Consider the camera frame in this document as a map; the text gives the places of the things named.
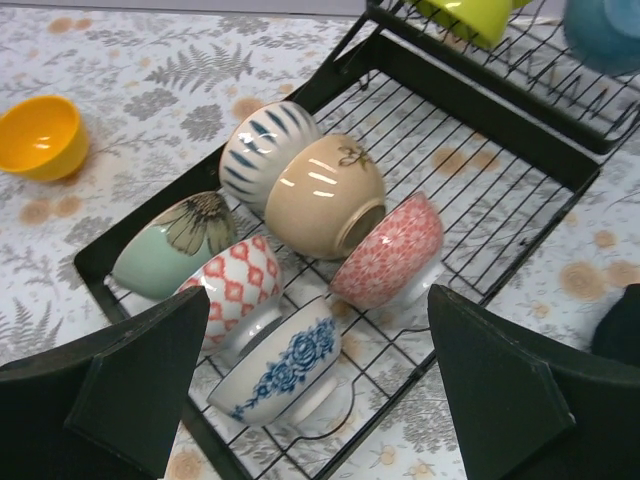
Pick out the blue floral white bowl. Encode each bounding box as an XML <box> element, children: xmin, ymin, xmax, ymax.
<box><xmin>207</xmin><ymin>295</ymin><xmax>342</xmax><ymax>427</ymax></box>

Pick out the pink patterned bowl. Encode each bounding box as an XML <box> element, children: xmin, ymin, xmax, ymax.
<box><xmin>329</xmin><ymin>192</ymin><xmax>444</xmax><ymax>310</ymax></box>

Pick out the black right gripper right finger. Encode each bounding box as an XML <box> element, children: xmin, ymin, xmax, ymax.
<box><xmin>428</xmin><ymin>285</ymin><xmax>639</xmax><ymax>479</ymax></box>

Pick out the black cloth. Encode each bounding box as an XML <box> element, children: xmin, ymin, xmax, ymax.
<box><xmin>590</xmin><ymin>284</ymin><xmax>640</xmax><ymax>367</ymax></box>

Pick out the mint green flower bowl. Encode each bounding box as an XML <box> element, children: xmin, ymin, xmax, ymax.
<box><xmin>111</xmin><ymin>191</ymin><xmax>237</xmax><ymax>300</ymax></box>

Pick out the red diamond pattern bowl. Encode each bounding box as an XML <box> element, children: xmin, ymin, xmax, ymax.
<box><xmin>178</xmin><ymin>234</ymin><xmax>283</xmax><ymax>367</ymax></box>

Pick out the lime green bowl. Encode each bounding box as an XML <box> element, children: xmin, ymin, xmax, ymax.
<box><xmin>409</xmin><ymin>0</ymin><xmax>530</xmax><ymax>49</ymax></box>

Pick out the beige ceramic bowl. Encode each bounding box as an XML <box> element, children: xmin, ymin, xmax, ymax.
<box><xmin>265</xmin><ymin>134</ymin><xmax>386</xmax><ymax>260</ymax></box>

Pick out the blue striped white bowl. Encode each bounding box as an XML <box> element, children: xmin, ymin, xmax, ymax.
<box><xmin>219</xmin><ymin>101</ymin><xmax>322</xmax><ymax>215</ymax></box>

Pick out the orange plastic bowl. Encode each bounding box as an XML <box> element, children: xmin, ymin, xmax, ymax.
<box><xmin>1</xmin><ymin>95</ymin><xmax>90</xmax><ymax>182</ymax></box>

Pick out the black wire dish rack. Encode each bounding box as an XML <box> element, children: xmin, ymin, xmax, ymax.
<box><xmin>74</xmin><ymin>1</ymin><xmax>639</xmax><ymax>479</ymax></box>

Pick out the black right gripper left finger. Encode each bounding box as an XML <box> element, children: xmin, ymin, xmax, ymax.
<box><xmin>1</xmin><ymin>287</ymin><xmax>209</xmax><ymax>479</ymax></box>

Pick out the blue ceramic bowl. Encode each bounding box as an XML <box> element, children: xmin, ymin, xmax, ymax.
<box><xmin>562</xmin><ymin>0</ymin><xmax>639</xmax><ymax>77</ymax></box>

